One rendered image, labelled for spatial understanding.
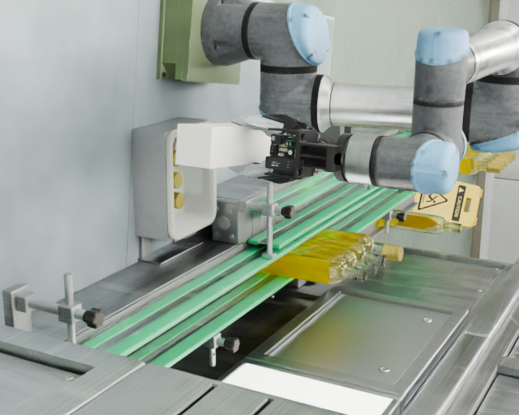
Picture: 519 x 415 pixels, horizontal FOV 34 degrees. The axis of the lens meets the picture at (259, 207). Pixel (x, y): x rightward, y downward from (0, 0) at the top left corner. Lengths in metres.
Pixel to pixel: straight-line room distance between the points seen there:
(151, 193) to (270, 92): 0.31
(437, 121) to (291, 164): 0.22
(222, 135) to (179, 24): 0.50
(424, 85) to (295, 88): 0.46
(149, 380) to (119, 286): 0.73
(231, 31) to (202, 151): 0.51
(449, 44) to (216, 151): 0.37
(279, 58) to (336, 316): 0.63
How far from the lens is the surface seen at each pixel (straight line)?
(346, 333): 1.86
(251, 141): 1.34
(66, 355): 0.97
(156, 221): 1.69
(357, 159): 1.20
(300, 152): 1.22
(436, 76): 1.25
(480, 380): 1.77
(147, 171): 1.67
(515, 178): 7.83
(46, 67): 1.48
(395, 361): 1.76
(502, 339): 1.96
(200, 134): 1.24
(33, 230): 1.49
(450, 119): 1.26
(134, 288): 1.60
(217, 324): 1.66
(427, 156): 1.17
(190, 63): 1.70
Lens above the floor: 1.74
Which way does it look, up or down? 27 degrees down
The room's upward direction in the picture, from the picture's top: 98 degrees clockwise
